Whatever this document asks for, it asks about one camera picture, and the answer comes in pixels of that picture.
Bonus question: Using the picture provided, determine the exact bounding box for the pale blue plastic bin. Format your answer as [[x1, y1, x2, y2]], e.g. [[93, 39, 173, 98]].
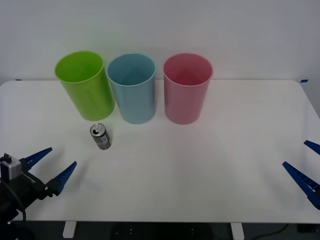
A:
[[106, 53, 156, 125]]

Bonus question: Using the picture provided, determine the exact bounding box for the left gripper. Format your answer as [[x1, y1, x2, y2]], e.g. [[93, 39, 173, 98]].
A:
[[0, 146, 78, 209]]

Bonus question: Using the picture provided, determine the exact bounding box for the pink plastic bin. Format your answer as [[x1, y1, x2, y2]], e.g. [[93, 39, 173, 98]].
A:
[[162, 52, 214, 125]]

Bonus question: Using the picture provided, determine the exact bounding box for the yellow-green plastic bin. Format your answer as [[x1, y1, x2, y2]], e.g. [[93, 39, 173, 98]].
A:
[[54, 50, 116, 121]]

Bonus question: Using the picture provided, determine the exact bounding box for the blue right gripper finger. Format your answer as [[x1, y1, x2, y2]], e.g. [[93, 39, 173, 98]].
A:
[[303, 140, 320, 156], [282, 161, 320, 210]]

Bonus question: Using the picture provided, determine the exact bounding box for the silver and black drink can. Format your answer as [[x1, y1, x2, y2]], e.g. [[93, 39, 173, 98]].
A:
[[89, 122, 112, 151]]

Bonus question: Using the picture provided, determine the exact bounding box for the white table leg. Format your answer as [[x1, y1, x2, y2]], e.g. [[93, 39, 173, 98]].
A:
[[62, 221, 77, 239], [230, 222, 245, 240]]

